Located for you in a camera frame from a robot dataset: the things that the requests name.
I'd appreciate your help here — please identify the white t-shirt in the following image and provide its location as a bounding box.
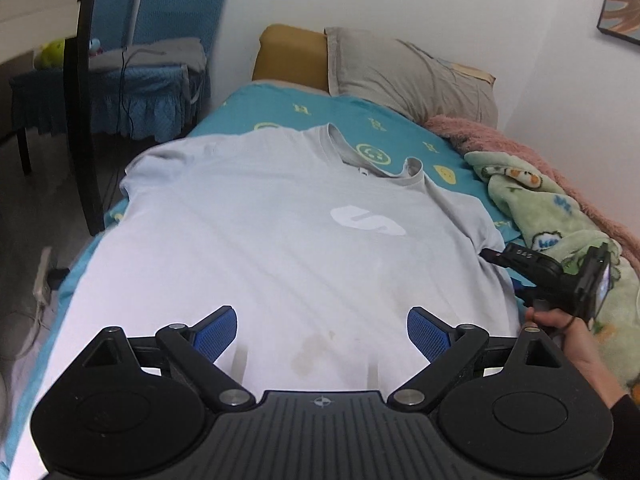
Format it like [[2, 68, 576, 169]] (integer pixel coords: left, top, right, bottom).
[[8, 123, 522, 480]]

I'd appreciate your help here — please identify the person's right hand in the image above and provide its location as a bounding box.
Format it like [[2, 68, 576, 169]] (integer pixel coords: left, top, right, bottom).
[[525, 307, 626, 408]]

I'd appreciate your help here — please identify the green cartoon fleece blanket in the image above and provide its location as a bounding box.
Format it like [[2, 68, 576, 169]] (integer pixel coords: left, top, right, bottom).
[[464, 152, 639, 401]]

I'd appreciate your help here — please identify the pink fluffy blanket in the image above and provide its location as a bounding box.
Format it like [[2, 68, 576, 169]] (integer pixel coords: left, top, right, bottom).
[[423, 115, 639, 273]]

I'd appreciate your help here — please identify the white power strip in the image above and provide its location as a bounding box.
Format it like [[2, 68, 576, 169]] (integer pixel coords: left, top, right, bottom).
[[32, 246, 55, 307]]

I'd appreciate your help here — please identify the teal patterned bed sheet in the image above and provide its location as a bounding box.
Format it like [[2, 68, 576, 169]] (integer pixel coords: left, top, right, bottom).
[[0, 81, 526, 470]]

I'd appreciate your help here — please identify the grey pillow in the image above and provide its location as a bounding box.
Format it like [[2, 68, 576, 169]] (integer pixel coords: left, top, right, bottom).
[[326, 27, 498, 127]]

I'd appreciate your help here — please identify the framed leaf picture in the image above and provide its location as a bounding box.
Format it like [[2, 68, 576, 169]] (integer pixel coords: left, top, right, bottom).
[[597, 0, 640, 44]]

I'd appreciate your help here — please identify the grey cloth on chair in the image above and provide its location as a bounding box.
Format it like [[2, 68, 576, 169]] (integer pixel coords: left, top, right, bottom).
[[88, 37, 208, 111]]

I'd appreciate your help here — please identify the yellow bed headboard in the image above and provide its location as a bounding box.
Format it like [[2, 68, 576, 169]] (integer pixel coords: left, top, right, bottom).
[[252, 24, 329, 93]]

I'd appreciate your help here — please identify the green plush toy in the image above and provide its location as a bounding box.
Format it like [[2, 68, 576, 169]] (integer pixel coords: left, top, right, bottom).
[[34, 39, 65, 70]]

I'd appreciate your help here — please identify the blue covered chair near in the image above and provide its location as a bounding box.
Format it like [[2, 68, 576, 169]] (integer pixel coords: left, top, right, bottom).
[[89, 0, 226, 143]]

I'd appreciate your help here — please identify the white desk with dark top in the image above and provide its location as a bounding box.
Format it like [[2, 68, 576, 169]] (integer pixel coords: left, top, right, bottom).
[[1, 0, 104, 235]]

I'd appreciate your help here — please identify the black cable on chair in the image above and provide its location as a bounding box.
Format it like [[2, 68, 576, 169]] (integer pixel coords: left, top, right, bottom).
[[102, 46, 158, 206]]

